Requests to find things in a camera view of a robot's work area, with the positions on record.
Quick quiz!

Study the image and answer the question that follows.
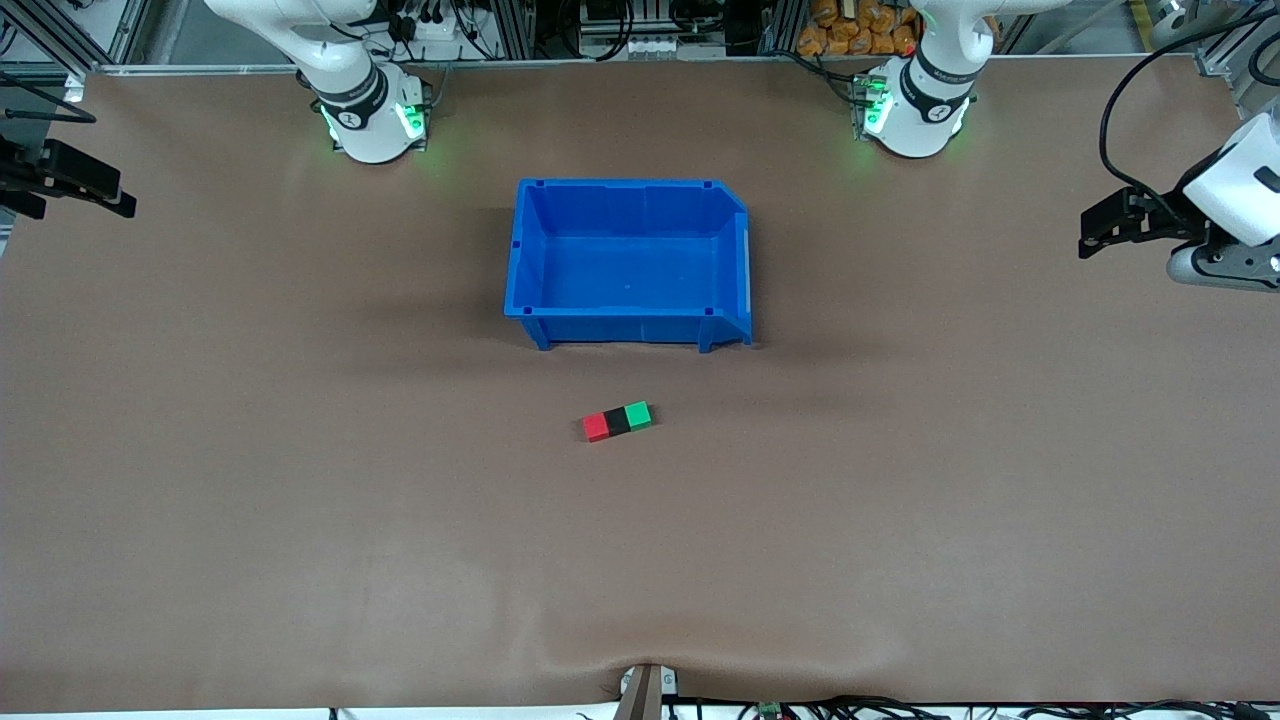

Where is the white slotted connector strip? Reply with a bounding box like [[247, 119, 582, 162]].
[[580, 35, 727, 60]]

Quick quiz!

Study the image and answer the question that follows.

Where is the aluminium frame post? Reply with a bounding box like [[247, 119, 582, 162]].
[[488, 0, 538, 60]]

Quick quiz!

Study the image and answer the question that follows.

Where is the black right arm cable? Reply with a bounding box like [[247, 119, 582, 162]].
[[0, 72, 98, 125]]

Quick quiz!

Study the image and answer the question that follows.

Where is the brown table mat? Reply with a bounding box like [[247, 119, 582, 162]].
[[0, 55, 1280, 713]]

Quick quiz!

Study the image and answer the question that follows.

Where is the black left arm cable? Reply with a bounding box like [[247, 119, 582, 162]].
[[1098, 8, 1280, 217]]

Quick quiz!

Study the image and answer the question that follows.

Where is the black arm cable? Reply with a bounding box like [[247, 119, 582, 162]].
[[1098, 8, 1280, 217], [0, 72, 98, 125]]

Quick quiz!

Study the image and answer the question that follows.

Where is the white power strip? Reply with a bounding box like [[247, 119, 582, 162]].
[[392, 8, 473, 48]]

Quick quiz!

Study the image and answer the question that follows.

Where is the blue plastic storage bin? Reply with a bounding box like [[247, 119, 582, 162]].
[[503, 178, 753, 354]]

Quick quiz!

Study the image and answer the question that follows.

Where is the orange snack packets pile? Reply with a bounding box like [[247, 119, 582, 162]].
[[796, 0, 923, 58]]

